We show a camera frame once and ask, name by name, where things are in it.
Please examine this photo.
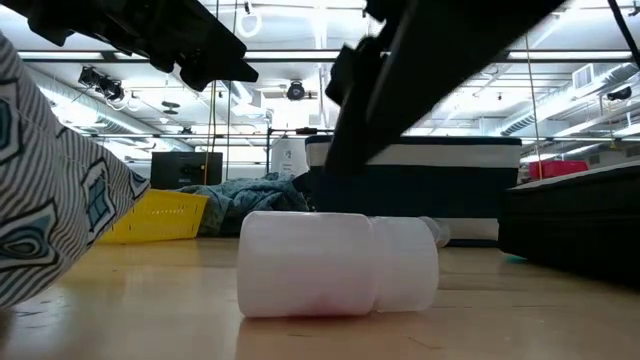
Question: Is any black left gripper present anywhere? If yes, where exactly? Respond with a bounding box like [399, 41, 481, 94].
[74, 0, 261, 93]

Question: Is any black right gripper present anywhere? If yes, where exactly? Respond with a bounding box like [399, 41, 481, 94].
[323, 0, 507, 174]

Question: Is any navy white-striped fabric basket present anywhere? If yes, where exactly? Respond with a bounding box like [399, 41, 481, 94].
[303, 134, 524, 249]

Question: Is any blue patterned gown cloth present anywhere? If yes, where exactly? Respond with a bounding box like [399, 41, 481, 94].
[176, 171, 313, 239]

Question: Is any translucent plastic bottle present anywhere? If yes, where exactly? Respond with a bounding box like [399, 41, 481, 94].
[369, 215, 442, 314]

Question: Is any grey striped patterned cloth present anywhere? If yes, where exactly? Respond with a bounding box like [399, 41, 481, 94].
[0, 30, 152, 310]

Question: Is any yellow plastic basket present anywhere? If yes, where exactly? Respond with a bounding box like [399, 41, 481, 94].
[97, 188, 211, 246]

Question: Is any red plastic storage bin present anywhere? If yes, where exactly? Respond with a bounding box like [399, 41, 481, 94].
[527, 159, 591, 182]

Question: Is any black square monitor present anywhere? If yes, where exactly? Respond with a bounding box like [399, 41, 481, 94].
[150, 150, 225, 191]

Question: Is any black first aid kit pouch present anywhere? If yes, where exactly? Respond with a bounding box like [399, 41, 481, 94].
[497, 159, 640, 289]

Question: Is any white cable ring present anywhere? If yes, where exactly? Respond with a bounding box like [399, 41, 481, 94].
[235, 8, 264, 40]

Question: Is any black dome ceiling camera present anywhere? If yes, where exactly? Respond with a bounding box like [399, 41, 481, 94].
[285, 79, 307, 103]

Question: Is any yellow cable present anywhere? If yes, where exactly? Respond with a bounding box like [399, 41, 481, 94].
[523, 32, 544, 168]

